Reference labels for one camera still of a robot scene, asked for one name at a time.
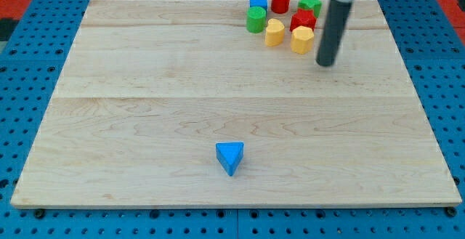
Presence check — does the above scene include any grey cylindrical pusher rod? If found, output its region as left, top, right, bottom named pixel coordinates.
left=316, top=0, right=352, bottom=67

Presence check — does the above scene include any yellow heart block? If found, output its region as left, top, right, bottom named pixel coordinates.
left=264, top=18, right=285, bottom=46

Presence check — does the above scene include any blue triangle block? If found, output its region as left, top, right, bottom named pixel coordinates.
left=215, top=142, right=244, bottom=177

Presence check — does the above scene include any green star block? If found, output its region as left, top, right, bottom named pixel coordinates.
left=297, top=0, right=322, bottom=17

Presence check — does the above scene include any red star block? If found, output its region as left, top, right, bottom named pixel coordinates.
left=290, top=9, right=317, bottom=31

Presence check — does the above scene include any yellow hexagon block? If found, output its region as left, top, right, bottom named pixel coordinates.
left=291, top=26, right=315, bottom=54

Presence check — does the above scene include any red cylinder block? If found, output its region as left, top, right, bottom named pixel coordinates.
left=271, top=0, right=290, bottom=14

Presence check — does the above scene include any blue cube block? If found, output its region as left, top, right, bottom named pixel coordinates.
left=249, top=0, right=268, bottom=10

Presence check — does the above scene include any green cylinder block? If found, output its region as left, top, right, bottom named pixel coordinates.
left=246, top=7, right=267, bottom=33

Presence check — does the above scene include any wooden board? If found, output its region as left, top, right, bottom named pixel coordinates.
left=11, top=0, right=461, bottom=209

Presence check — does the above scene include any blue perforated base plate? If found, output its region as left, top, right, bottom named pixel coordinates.
left=1, top=0, right=464, bottom=238

